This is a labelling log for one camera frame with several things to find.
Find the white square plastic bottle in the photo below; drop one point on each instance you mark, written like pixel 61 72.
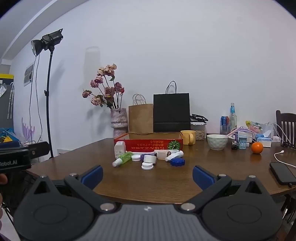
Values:
pixel 119 149

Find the black studio light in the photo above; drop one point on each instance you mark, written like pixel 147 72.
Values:
pixel 47 40

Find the clear plastic bottle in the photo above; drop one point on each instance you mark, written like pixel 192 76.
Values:
pixel 232 120

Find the grey cabinet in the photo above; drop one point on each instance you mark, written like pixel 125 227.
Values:
pixel 5 104

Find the translucent flat bottle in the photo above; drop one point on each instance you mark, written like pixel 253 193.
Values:
pixel 161 154

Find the small white cap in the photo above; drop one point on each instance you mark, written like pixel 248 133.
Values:
pixel 136 157

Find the speckled pink ceramic vase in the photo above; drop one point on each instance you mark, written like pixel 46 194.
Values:
pixel 119 122

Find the black smartphone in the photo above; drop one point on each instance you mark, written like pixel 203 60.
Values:
pixel 283 172

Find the white plastic bag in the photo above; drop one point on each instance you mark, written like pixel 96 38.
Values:
pixel 267 129

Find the black paper bag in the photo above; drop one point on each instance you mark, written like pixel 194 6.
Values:
pixel 171 113

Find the white round jar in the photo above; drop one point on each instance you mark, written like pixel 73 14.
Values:
pixel 150 159

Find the green spray bottle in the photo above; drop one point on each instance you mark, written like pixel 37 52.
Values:
pixel 123 158

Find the yellow mug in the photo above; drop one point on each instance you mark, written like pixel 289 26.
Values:
pixel 187 137

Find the white tube bottle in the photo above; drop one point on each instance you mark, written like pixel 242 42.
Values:
pixel 174 155

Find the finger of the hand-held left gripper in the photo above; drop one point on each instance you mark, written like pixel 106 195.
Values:
pixel 40 149

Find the pink spoon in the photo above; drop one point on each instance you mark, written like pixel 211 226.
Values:
pixel 231 134

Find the dried pink flowers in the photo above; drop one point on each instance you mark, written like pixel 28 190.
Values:
pixel 104 89

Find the brown paper bag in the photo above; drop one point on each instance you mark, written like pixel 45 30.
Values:
pixel 141 120

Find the red cardboard box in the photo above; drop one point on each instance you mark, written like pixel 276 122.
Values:
pixel 150 143

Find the white bowl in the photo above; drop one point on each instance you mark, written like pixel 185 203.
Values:
pixel 217 141

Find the blue packet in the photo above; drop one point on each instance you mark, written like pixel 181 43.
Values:
pixel 7 135

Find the small blue white carton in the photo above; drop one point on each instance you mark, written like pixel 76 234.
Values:
pixel 242 143

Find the orange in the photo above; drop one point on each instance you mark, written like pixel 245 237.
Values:
pixel 257 147

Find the colourful snack packet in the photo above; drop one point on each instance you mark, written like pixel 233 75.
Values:
pixel 254 126

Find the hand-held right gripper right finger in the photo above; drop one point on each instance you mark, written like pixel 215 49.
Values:
pixel 202 177

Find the blue drink can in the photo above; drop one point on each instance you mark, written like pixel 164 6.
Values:
pixel 224 125

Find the black light stand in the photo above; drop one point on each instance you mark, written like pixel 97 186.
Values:
pixel 48 104

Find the notched plastic jar lid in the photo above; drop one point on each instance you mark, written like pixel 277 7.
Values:
pixel 177 161

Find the person's left hand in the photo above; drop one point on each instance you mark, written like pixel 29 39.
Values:
pixel 2 179

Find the white ridged cap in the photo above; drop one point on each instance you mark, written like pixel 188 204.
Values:
pixel 147 166

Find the dark wooden chair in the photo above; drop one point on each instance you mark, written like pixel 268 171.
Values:
pixel 286 125

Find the clear food container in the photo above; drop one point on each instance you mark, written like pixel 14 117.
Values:
pixel 198 132

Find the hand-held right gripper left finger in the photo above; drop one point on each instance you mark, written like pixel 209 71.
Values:
pixel 93 177

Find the blue white tissue pack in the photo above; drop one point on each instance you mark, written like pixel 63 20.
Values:
pixel 264 141

